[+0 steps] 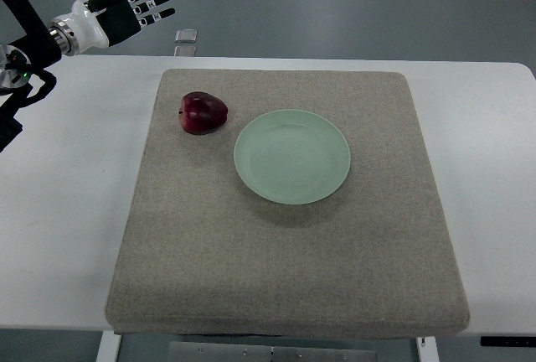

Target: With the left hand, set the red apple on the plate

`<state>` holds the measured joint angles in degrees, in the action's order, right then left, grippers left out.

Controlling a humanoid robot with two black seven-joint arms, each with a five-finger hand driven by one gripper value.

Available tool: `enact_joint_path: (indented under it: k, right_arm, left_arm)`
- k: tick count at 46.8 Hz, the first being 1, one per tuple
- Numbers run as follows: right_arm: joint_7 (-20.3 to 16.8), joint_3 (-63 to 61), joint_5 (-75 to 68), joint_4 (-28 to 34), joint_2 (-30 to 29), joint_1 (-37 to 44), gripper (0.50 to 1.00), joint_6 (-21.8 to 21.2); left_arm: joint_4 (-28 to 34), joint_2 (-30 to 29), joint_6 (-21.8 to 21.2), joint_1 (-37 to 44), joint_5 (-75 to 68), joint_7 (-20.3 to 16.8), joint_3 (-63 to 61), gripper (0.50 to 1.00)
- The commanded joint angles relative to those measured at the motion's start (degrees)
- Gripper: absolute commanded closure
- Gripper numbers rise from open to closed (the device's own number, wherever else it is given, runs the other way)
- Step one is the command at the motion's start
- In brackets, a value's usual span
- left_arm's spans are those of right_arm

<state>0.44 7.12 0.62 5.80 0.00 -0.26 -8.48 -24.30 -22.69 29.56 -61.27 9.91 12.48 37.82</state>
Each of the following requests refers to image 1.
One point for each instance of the grey metal base plate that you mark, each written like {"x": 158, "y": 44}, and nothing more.
{"x": 190, "y": 351}

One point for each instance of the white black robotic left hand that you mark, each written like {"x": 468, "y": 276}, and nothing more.
{"x": 105, "y": 23}

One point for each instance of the lower metal floor plate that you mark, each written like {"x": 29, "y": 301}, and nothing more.
{"x": 184, "y": 51}

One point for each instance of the red apple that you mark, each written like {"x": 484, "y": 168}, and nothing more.
{"x": 201, "y": 113}

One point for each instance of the white table leg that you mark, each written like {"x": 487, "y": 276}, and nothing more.
{"x": 427, "y": 349}
{"x": 109, "y": 347}

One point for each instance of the black table control panel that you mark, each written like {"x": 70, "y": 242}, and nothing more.
{"x": 508, "y": 341}

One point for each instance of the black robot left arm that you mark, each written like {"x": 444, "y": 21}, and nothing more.
{"x": 24, "y": 78}

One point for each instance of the white table leg left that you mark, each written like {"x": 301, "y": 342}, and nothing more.
{"x": 109, "y": 347}

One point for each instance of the white table leg right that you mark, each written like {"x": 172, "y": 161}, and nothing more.
{"x": 427, "y": 349}

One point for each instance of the pale green plate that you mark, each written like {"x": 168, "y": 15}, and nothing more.
{"x": 292, "y": 157}

